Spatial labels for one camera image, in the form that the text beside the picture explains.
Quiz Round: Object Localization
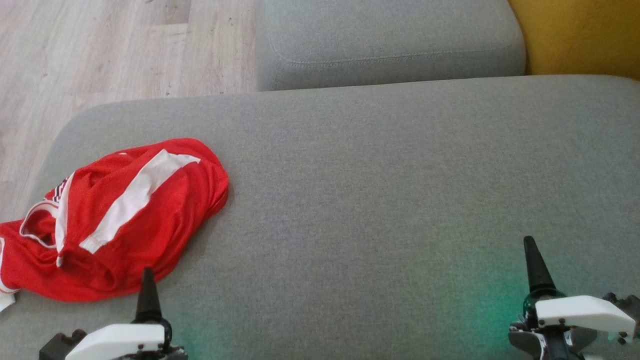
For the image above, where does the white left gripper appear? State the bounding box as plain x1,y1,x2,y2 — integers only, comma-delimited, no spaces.
65,267,188,360

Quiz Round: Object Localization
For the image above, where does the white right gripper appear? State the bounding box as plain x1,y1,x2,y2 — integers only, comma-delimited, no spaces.
522,236,637,337

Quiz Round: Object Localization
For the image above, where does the red garment with white stripe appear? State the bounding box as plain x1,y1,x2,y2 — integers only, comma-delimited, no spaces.
0,137,230,313

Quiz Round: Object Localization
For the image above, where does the grey and yellow sofa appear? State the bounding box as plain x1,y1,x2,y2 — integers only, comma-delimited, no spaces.
0,75,640,360

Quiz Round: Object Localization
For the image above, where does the yellow sofa back cushion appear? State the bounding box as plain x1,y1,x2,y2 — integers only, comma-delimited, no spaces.
507,0,640,82

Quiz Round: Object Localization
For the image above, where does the grey sofa seat cushion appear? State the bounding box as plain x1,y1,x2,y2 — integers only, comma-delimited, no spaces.
255,0,527,92

